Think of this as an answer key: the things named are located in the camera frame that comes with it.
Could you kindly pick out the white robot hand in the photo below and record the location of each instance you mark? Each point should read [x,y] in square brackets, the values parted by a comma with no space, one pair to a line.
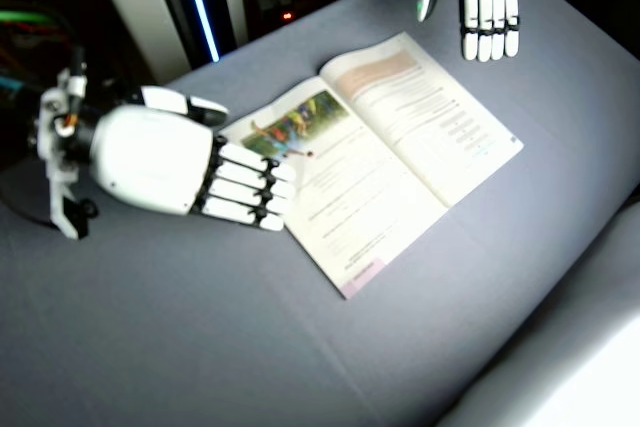
[150,152]
[487,2]

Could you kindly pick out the white panel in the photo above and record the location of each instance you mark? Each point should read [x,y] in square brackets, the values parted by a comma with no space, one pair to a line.
[145,2]

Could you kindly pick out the grey table cloth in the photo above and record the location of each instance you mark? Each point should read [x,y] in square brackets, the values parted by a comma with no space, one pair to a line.
[200,337]

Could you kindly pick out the book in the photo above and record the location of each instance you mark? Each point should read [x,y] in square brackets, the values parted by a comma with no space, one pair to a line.
[380,157]

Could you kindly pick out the blue light strip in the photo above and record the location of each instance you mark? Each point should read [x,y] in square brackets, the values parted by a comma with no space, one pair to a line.
[200,2]

